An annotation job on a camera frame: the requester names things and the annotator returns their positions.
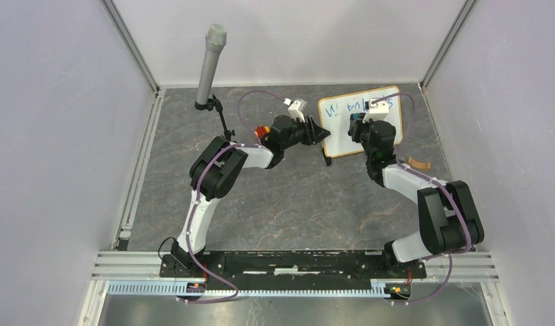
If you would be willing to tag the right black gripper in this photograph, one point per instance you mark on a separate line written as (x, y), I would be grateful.
(358, 125)

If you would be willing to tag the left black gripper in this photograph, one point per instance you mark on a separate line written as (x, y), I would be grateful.
(314, 133)

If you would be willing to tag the white whiteboard with wooden frame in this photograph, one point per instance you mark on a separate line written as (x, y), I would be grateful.
(335, 112)

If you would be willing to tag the blue whiteboard eraser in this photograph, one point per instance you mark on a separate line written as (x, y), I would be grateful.
(357, 116)

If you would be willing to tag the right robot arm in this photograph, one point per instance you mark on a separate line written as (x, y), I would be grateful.
(448, 220)

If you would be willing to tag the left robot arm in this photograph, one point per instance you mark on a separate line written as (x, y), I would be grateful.
(215, 172)

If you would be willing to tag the colourful toy brick car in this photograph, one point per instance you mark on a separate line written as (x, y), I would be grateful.
(261, 131)

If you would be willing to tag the curved wooden piece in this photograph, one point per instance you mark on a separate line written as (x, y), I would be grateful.
(423, 166)

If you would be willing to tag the black microphone tripod stand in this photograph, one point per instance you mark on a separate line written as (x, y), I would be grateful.
(214, 103)

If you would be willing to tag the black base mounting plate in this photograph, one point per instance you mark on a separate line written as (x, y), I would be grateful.
(293, 270)

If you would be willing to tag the grey microphone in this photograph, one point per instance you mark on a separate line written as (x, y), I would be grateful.
(215, 40)

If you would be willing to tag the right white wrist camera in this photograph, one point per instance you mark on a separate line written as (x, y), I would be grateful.
(377, 110)

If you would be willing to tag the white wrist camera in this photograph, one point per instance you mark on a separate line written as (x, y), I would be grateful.
(296, 108)
(377, 110)

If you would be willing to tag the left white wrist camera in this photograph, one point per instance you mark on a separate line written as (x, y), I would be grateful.
(296, 108)

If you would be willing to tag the aluminium frame rail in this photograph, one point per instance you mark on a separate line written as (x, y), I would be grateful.
(473, 267)

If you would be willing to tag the slotted cable duct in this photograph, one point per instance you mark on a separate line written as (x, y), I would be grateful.
(196, 289)

